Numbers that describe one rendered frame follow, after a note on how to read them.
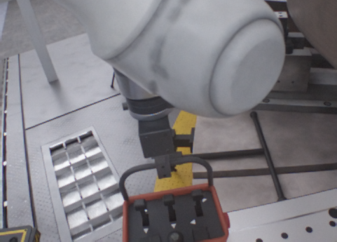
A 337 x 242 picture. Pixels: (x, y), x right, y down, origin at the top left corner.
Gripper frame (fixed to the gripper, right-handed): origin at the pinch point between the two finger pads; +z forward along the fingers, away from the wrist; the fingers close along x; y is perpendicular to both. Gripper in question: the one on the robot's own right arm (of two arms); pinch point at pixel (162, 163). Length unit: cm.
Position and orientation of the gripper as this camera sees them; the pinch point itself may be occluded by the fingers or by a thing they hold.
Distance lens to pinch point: 52.9
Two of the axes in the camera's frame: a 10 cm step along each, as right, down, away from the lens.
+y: -9.9, 1.7, -0.2
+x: 1.1, 5.6, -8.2
